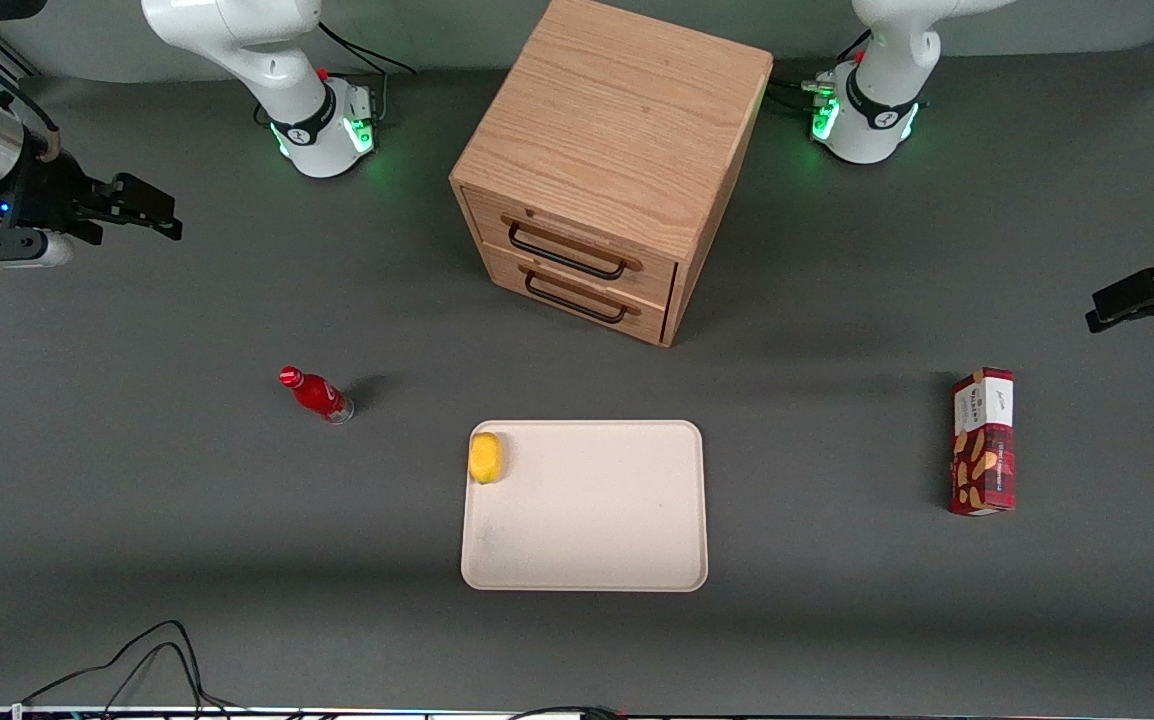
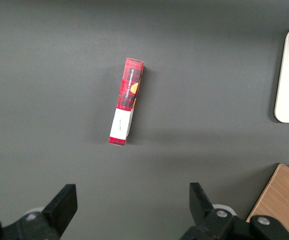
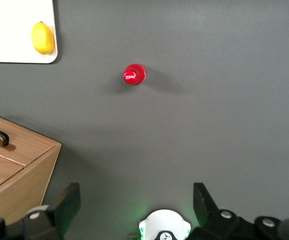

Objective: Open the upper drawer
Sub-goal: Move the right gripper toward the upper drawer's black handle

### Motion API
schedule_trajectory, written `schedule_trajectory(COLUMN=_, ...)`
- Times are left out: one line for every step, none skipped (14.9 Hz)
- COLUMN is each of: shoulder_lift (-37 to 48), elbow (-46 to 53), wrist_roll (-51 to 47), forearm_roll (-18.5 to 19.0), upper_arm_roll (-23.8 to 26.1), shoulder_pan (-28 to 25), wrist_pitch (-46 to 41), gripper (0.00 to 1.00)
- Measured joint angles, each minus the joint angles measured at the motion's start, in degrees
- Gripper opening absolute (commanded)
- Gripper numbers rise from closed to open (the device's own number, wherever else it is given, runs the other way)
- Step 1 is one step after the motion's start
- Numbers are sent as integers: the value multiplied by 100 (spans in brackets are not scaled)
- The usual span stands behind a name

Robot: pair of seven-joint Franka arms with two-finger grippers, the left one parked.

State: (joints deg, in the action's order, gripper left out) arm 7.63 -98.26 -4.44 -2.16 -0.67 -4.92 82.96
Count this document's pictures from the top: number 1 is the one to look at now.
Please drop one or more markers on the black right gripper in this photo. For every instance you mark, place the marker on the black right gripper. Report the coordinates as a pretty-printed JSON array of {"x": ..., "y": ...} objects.
[{"x": 49, "y": 192}]

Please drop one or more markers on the wooden drawer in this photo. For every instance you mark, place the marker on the wooden drawer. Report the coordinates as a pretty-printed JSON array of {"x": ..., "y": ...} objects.
[
  {"x": 652, "y": 281},
  {"x": 652, "y": 325}
]

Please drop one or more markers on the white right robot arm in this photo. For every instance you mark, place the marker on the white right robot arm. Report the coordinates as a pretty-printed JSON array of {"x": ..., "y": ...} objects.
[{"x": 237, "y": 40}]

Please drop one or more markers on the wooden drawer cabinet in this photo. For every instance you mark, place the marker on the wooden drawer cabinet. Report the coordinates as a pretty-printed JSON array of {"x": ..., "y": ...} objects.
[{"x": 617, "y": 110}]

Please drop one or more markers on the red cookie box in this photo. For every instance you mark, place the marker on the red cookie box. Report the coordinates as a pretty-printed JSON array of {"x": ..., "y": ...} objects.
[{"x": 982, "y": 450}]

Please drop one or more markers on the red bottle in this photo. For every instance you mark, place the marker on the red bottle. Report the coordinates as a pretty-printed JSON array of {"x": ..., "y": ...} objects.
[{"x": 317, "y": 395}]

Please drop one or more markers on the yellow lemon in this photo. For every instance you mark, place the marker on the yellow lemon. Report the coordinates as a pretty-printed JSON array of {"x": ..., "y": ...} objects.
[{"x": 485, "y": 458}]

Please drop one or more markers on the beige plastic tray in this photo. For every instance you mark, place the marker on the beige plastic tray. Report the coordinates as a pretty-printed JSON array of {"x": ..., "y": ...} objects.
[{"x": 597, "y": 510}]

